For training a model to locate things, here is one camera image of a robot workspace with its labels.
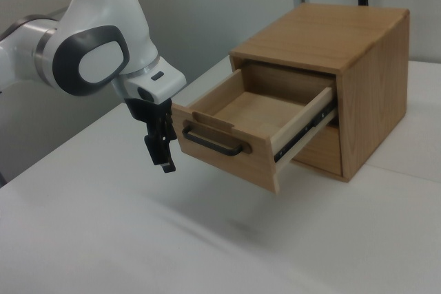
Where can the plain wooden drawer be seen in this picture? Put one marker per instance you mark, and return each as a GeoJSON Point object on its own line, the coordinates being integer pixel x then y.
{"type": "Point", "coordinates": [320, 151]}

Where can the black metal drawer slide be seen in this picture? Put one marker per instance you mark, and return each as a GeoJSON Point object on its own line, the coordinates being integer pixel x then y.
{"type": "Point", "coordinates": [303, 132]}

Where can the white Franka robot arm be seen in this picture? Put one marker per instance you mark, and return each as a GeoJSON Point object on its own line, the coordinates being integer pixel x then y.
{"type": "Point", "coordinates": [100, 32]}

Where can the wooden drawer cabinet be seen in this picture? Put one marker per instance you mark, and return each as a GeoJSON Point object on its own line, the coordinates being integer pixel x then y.
{"type": "Point", "coordinates": [375, 101]}

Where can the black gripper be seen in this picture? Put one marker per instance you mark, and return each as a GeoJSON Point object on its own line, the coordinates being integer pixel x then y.
{"type": "Point", "coordinates": [148, 111]}

